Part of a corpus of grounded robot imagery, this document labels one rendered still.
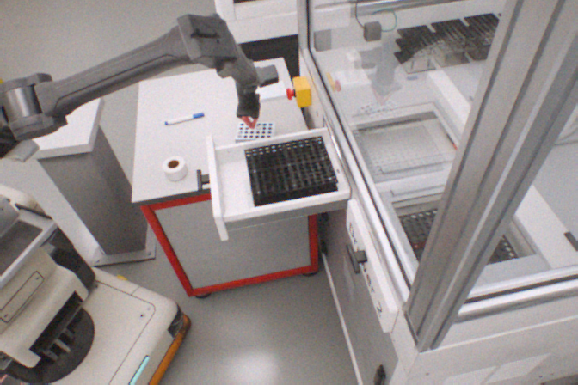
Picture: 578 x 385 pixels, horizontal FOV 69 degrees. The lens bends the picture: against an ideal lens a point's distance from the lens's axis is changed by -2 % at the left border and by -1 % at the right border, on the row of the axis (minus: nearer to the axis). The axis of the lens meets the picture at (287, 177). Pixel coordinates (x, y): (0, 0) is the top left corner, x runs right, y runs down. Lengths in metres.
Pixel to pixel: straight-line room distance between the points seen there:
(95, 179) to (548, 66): 1.63
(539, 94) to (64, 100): 0.75
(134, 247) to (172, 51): 1.51
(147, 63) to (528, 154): 0.61
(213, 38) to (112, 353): 1.20
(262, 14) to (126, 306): 1.22
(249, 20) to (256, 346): 1.31
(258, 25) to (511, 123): 1.46
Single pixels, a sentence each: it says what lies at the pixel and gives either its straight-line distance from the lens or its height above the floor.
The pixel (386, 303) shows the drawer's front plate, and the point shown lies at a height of 0.93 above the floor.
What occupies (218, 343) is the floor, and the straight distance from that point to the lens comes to 1.89.
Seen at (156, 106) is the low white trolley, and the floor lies 0.76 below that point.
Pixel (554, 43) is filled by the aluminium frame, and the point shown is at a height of 1.56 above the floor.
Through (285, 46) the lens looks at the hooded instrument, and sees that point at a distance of 1.90.
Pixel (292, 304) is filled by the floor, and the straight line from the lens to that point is 1.91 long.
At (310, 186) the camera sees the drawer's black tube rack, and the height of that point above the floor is 0.90.
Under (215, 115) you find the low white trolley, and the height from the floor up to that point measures 0.76.
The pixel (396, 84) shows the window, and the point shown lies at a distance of 0.71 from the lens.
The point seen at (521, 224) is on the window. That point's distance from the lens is 0.59.
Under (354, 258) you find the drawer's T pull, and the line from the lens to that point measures 0.96.
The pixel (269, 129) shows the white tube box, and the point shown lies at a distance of 1.41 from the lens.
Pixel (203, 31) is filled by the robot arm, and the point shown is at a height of 1.36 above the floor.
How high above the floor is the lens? 1.74
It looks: 49 degrees down
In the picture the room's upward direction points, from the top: 5 degrees counter-clockwise
